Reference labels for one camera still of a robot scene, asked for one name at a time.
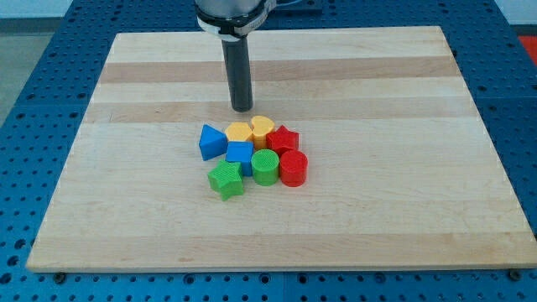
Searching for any blue cube block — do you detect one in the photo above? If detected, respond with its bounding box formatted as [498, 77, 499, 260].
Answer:
[226, 141, 254, 176]

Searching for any green cylinder block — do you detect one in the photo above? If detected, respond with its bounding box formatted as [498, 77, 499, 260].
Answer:
[251, 148, 279, 186]

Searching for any red cylinder block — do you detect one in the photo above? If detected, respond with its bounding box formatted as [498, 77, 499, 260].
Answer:
[279, 150, 308, 187]

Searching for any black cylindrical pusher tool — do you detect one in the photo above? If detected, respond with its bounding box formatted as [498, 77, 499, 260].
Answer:
[222, 37, 253, 112]

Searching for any green star block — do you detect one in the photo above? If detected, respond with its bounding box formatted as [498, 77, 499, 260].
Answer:
[207, 160, 244, 201]

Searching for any red star block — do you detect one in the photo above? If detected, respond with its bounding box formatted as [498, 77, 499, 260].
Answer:
[266, 125, 300, 157]

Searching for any blue triangle block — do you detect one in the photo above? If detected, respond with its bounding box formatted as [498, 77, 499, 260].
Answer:
[198, 124, 228, 161]

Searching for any light wooden board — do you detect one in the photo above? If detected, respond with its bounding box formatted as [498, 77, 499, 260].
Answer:
[27, 26, 536, 273]

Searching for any yellow heart block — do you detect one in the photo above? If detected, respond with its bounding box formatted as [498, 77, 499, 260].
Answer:
[251, 115, 275, 150]

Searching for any yellow hexagon block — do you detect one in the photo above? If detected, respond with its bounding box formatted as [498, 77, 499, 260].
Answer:
[224, 122, 253, 142]

